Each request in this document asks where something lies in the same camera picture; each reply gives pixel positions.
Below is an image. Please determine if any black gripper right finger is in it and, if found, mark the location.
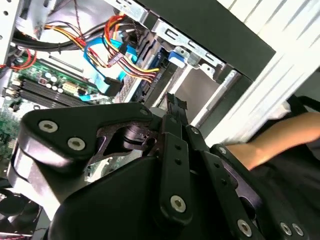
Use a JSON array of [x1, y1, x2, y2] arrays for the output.
[[174, 97, 308, 240]]

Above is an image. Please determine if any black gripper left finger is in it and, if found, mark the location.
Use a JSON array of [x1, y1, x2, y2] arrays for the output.
[[6, 92, 194, 226]]

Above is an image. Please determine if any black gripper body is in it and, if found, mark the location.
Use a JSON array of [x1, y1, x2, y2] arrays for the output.
[[47, 155, 237, 240]]

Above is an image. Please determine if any orange red power wire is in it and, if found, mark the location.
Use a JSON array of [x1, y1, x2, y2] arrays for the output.
[[103, 14, 161, 83]]

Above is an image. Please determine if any hard disk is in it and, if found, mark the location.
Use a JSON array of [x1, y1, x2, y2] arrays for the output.
[[139, 47, 226, 123]]

